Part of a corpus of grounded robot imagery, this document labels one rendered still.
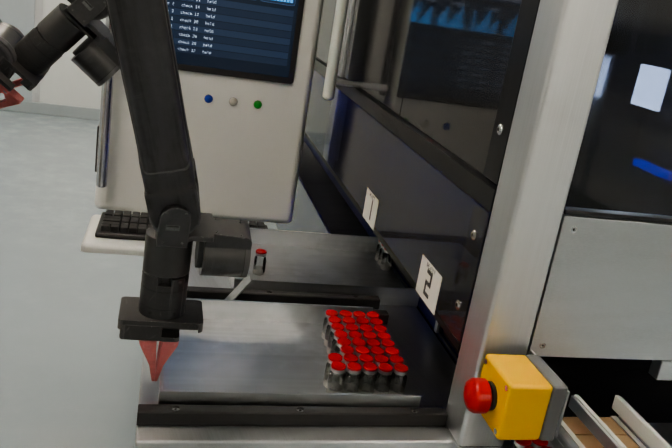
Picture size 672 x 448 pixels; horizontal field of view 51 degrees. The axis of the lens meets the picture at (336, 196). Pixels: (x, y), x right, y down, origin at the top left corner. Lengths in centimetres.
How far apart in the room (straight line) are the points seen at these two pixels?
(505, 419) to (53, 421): 182
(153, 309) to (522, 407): 45
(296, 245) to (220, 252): 63
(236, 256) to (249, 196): 95
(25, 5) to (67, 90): 74
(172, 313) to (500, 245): 41
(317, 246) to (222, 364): 53
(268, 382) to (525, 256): 40
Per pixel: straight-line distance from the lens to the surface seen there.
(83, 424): 243
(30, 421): 246
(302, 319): 117
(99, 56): 116
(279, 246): 148
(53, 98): 646
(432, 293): 104
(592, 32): 83
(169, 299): 89
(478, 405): 84
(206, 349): 107
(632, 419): 99
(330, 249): 150
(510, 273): 86
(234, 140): 177
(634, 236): 93
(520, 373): 85
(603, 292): 94
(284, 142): 178
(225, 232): 86
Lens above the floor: 142
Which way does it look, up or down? 16 degrees down
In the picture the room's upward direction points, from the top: 9 degrees clockwise
